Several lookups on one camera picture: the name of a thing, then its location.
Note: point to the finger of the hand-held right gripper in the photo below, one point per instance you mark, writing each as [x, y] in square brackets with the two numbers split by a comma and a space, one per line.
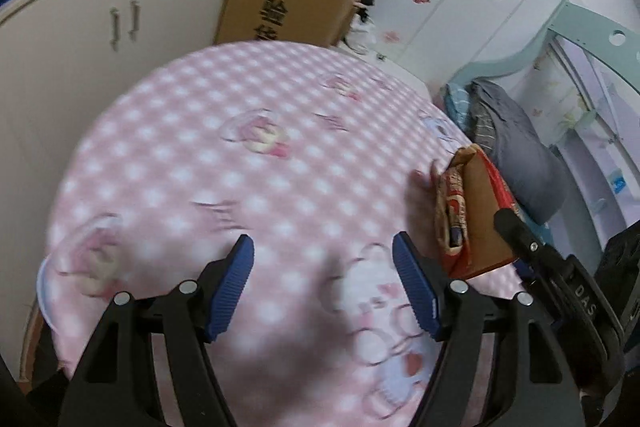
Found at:
[515, 229]

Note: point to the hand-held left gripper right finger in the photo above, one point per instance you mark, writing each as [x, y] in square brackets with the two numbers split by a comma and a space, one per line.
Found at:
[415, 287]

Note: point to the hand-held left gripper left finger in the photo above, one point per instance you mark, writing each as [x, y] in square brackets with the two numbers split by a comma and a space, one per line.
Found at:
[230, 287]

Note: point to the brown paper bag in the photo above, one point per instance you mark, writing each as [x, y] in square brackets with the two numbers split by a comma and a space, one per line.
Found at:
[482, 217]

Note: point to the red snack wrapper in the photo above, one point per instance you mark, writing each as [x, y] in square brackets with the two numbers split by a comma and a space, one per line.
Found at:
[452, 207]

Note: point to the grey pillow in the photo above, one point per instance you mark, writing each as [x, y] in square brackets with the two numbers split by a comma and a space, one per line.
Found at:
[525, 147]

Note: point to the pink checked tablecloth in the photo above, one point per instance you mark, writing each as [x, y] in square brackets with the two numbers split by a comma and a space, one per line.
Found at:
[225, 167]

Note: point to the teal patterned bedsheet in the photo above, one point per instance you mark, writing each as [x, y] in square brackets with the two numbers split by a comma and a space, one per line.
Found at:
[457, 104]

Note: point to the small pink butterfly sticker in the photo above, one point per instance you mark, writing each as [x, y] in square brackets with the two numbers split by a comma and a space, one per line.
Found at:
[391, 37]

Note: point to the white plastic bag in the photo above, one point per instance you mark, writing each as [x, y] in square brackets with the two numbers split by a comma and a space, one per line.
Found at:
[362, 34]

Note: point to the white curved cabinet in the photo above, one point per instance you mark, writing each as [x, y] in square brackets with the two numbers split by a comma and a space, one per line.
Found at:
[60, 72]

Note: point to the blue wall sticker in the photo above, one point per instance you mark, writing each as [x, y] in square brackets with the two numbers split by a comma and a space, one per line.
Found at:
[619, 184]

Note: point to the teal bed frame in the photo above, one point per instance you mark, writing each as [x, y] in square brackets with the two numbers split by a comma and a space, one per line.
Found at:
[570, 22]

